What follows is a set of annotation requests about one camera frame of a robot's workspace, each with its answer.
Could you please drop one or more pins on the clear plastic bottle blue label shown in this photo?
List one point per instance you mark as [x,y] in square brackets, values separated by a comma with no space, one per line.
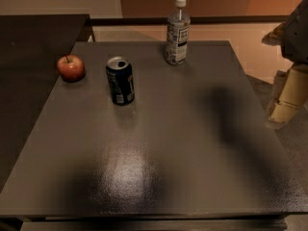
[178,25]

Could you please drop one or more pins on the dark blue soda can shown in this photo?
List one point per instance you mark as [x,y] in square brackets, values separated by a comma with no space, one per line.
[120,78]

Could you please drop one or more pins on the red apple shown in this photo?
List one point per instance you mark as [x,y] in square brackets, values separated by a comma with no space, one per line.
[71,68]

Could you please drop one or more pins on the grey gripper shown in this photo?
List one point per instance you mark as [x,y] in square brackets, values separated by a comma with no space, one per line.
[296,38]

